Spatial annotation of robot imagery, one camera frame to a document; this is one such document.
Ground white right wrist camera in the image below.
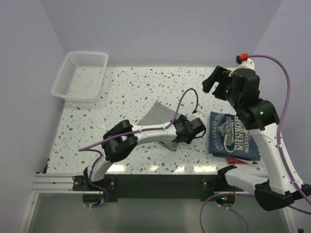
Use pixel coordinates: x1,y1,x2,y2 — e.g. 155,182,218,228
229,53,255,77

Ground white plastic basket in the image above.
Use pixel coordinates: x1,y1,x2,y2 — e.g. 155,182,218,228
51,51,108,102

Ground grey tank top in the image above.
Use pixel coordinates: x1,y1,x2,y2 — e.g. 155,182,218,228
136,101,179,151

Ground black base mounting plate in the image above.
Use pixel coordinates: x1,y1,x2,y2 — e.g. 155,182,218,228
72,174,241,204

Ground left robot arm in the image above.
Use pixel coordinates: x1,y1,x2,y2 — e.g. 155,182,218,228
79,115,207,190

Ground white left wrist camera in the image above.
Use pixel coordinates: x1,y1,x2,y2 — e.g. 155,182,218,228
187,111,205,121

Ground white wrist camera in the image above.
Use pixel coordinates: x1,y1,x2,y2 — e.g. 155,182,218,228
187,111,205,121
229,53,255,77

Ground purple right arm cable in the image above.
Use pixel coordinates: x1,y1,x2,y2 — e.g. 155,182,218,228
199,54,311,233

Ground aluminium rail frame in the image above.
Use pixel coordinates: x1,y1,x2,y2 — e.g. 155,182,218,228
18,65,292,233

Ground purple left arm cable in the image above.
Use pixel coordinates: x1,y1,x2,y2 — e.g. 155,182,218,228
79,88,200,208

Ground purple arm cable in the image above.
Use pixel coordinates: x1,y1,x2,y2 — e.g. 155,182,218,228
79,88,200,208
199,54,311,233

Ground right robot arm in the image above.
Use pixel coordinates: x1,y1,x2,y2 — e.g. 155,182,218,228
202,66,311,211

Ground folded blue printed tank top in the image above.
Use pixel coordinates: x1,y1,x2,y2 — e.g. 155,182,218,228
208,112,261,162

